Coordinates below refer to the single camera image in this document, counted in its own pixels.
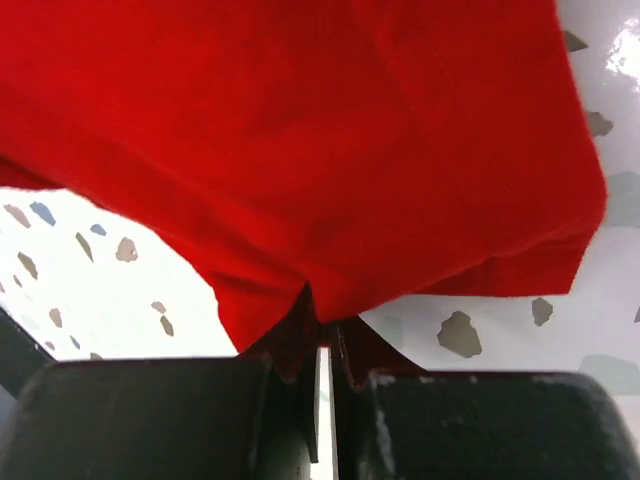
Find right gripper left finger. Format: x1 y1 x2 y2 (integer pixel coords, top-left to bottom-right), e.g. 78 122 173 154
0 284 321 480

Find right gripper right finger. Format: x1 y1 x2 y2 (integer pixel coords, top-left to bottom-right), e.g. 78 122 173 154
328 319 639 479

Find red t-shirt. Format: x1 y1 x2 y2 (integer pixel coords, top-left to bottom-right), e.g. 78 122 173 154
0 0 610 359

